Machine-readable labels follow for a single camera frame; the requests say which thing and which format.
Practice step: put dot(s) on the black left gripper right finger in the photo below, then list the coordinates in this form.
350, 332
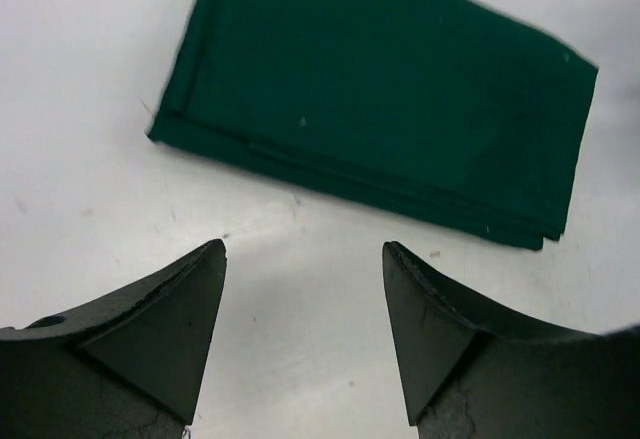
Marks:
471, 367

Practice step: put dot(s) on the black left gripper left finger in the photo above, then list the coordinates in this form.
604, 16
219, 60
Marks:
129, 364

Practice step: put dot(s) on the dark green surgical cloth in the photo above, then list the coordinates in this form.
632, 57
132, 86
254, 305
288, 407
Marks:
441, 110

